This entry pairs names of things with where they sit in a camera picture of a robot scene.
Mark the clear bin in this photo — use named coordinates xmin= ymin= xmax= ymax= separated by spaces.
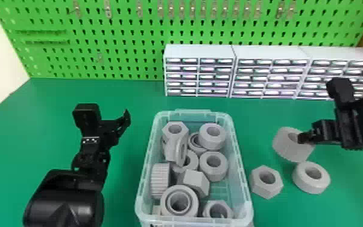
xmin=134 ymin=109 xmax=254 ymax=227

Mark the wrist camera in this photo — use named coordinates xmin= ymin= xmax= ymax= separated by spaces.
xmin=326 ymin=77 xmax=357 ymax=109
xmin=72 ymin=103 xmax=102 ymax=138

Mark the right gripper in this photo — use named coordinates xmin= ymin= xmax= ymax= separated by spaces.
xmin=297 ymin=96 xmax=363 ymax=150

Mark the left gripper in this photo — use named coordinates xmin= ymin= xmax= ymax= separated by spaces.
xmin=99 ymin=109 xmax=132 ymax=149

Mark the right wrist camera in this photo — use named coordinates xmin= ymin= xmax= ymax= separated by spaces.
xmin=326 ymin=77 xmax=357 ymax=109

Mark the grey nut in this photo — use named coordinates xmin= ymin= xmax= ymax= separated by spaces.
xmin=161 ymin=121 xmax=190 ymax=153
xmin=248 ymin=164 xmax=285 ymax=200
xmin=201 ymin=199 xmax=235 ymax=220
xmin=163 ymin=134 xmax=189 ymax=168
xmin=176 ymin=168 xmax=211 ymax=199

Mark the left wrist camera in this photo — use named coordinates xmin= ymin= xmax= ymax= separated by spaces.
xmin=72 ymin=103 xmax=102 ymax=138

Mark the white drawer cabinet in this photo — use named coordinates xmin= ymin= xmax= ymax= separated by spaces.
xmin=295 ymin=46 xmax=363 ymax=101
xmin=230 ymin=45 xmax=311 ymax=100
xmin=162 ymin=43 xmax=237 ymax=98

